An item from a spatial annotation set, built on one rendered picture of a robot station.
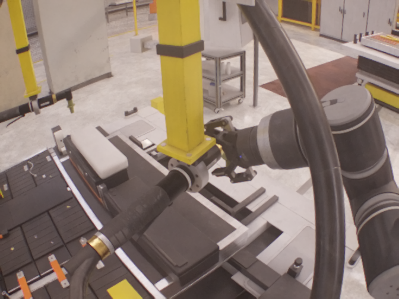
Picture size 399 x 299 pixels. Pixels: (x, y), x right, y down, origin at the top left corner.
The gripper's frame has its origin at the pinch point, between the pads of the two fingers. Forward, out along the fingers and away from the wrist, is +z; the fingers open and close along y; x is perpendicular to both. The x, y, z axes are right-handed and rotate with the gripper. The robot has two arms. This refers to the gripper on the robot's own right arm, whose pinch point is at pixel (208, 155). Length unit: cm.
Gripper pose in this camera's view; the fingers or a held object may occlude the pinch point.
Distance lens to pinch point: 66.6
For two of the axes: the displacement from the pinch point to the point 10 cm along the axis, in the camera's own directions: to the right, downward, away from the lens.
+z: -6.8, 1.5, 7.1
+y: 4.4, 8.7, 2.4
